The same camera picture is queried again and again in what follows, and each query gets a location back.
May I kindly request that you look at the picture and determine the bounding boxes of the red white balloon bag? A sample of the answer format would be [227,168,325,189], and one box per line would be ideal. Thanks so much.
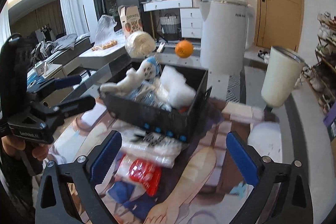
[116,154,162,197]

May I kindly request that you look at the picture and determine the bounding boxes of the bagged white shoelaces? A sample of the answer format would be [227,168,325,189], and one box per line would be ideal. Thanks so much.
[121,131,185,168]

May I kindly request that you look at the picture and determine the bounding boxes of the white blue plush toy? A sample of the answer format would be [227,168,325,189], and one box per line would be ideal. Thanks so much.
[99,56,160,96]

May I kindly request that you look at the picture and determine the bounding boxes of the black cardboard box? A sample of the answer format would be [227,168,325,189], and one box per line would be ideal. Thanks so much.
[100,65,211,143]

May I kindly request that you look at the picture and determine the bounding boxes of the white foam sponge block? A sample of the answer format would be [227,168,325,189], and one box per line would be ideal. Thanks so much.
[159,65,196,109]

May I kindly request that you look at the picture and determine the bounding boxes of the person's left hand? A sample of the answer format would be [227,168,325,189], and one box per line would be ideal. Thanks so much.
[1,135,49,161]

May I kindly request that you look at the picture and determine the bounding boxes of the grey side table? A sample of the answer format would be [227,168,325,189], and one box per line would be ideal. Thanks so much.
[79,42,126,76]

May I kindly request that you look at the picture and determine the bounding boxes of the clear bag of oranges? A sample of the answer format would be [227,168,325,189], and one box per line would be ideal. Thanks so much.
[92,15,118,51]

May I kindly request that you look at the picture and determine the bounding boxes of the anime printed table mat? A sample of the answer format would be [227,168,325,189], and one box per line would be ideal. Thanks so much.
[48,100,282,223]

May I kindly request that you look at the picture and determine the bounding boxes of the beige yarn ball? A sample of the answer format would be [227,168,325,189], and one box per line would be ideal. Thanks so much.
[125,31,156,59]

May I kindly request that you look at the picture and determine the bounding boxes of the white printed cloth bag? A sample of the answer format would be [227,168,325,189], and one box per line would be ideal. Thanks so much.
[124,81,173,111]

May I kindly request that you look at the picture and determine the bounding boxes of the orange printed fruit carton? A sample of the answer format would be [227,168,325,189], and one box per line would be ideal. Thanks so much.
[118,6,143,39]

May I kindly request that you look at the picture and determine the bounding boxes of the purple paper bag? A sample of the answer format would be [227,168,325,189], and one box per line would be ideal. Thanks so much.
[323,103,336,141]

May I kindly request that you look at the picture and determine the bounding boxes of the cream tumbler cup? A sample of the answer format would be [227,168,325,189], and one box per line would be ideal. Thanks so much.
[261,46,305,108]

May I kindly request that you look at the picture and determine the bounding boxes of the white wicker basket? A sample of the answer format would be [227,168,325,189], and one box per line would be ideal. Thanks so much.
[159,14,181,35]

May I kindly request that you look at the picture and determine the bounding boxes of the wooden shoe rack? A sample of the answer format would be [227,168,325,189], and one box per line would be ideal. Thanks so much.
[302,11,335,114]

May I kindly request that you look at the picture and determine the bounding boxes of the orange fruit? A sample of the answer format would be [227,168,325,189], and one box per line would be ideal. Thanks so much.
[174,40,194,59]

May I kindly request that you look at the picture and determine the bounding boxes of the white desk with drawers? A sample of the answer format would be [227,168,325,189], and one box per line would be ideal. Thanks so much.
[142,0,203,39]

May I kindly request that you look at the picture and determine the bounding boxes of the white cylindrical trash can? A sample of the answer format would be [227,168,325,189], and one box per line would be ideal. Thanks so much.
[199,0,255,76]

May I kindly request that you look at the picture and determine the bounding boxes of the wooden door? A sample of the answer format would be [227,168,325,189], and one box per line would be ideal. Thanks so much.
[255,0,304,52]

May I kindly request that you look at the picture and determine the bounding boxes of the white handled knife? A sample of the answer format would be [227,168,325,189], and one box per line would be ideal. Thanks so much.
[156,42,165,53]

